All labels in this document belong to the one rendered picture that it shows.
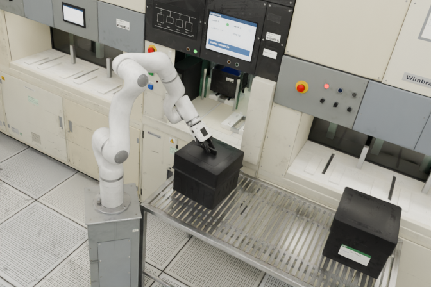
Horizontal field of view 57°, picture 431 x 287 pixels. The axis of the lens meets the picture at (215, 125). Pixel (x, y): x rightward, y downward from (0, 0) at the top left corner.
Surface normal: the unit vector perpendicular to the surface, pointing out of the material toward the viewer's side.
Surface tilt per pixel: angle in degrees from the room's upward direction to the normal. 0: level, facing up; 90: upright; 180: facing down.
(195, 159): 0
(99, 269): 90
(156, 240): 0
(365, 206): 0
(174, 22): 90
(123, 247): 90
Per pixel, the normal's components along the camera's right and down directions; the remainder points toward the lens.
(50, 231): 0.11, -0.85
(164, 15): -0.47, 0.41
